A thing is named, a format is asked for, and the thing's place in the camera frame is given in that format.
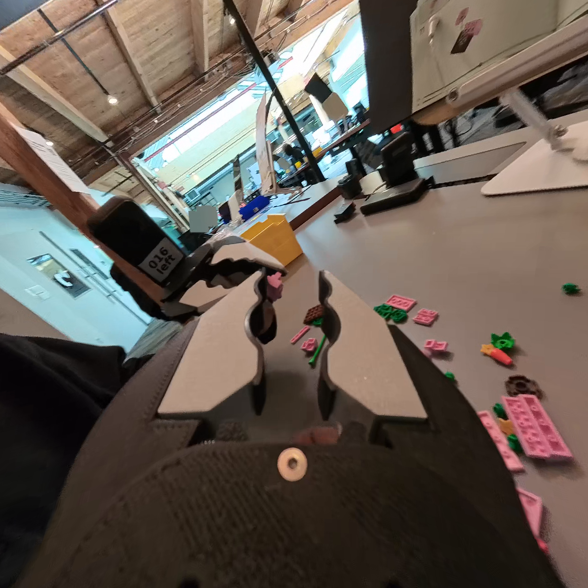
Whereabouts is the dark brown round toy plate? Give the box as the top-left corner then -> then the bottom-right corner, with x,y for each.
505,374 -> 543,398

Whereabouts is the black pole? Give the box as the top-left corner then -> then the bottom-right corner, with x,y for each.
223,0 -> 327,184

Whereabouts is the pile of pink toy bricks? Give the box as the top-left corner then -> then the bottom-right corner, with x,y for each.
289,294 -> 575,554

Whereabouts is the small black battery box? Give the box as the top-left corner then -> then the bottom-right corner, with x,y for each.
337,161 -> 368,199

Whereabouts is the person's right hand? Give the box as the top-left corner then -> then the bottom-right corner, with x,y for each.
294,425 -> 343,446

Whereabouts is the white book stand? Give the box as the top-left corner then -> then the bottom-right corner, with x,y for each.
411,0 -> 588,196

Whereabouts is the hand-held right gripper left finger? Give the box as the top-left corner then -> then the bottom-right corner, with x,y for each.
157,275 -> 278,416

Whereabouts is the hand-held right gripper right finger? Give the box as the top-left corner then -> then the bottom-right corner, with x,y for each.
317,270 -> 429,422

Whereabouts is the black panel on cardboard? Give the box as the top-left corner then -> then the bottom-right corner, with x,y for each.
304,73 -> 350,121

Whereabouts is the white paper notice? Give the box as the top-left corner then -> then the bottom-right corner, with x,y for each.
21,129 -> 91,194

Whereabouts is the paper instruction booklet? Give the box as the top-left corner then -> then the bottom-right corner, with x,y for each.
410,0 -> 570,108

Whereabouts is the long wooden desk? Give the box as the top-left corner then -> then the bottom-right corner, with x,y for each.
322,120 -> 370,148

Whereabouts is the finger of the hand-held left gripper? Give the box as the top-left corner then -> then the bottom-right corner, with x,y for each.
179,271 -> 259,314
209,243 -> 288,276

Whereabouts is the blue plastic bin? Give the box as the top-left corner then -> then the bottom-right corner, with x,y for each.
239,195 -> 273,220

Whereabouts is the yellow plastic bin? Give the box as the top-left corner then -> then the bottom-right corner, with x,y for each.
240,213 -> 304,267

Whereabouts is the black dock device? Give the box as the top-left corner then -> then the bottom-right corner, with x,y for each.
360,133 -> 428,216

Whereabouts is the dark grey board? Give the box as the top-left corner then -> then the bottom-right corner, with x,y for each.
358,0 -> 416,136

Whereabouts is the wooden display easel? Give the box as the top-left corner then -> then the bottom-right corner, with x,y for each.
255,89 -> 304,198

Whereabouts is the wooden post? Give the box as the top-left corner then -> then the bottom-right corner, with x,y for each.
0,102 -> 157,318

